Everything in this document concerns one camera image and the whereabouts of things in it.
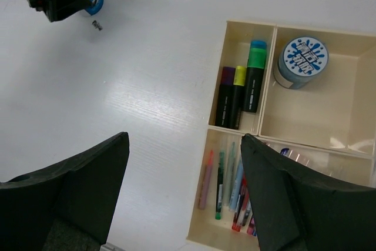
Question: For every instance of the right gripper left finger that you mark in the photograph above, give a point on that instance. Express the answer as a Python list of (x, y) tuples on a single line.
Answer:
[(68, 205)]

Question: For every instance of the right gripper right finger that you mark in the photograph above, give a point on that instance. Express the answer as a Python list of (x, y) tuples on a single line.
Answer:
[(297, 208)]

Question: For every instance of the red clear-cap pen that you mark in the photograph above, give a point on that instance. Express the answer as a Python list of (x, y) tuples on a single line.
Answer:
[(241, 205)]

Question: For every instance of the light blue clear pen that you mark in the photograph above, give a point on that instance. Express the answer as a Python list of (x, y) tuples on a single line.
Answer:
[(236, 186)]

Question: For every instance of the olive green clear pen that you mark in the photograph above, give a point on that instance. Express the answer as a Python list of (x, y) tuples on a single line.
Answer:
[(229, 174)]

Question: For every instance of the green clear-cap pen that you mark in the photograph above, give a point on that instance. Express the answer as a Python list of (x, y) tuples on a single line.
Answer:
[(219, 192)]

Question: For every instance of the orange clear-cap pen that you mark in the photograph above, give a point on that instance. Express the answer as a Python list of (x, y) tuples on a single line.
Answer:
[(206, 181)]

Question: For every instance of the purple highlighter marker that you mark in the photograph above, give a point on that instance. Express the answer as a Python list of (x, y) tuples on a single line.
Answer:
[(224, 97)]

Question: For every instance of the yellow highlighter marker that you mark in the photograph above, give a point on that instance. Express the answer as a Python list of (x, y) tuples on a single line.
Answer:
[(237, 96)]

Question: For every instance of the green highlighter marker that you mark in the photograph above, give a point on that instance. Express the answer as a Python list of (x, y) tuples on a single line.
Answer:
[(254, 77)]

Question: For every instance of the magenta clear-cap pen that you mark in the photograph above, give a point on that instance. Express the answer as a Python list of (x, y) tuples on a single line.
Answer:
[(251, 230)]

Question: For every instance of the dark blue gel pen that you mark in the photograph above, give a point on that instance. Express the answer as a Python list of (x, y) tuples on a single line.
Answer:
[(284, 151)]

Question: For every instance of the blue highlighter marker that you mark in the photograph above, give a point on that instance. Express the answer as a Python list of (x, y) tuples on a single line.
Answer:
[(258, 44)]

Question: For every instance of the beige divided organizer tray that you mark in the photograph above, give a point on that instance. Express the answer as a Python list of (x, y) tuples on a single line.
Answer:
[(329, 123)]

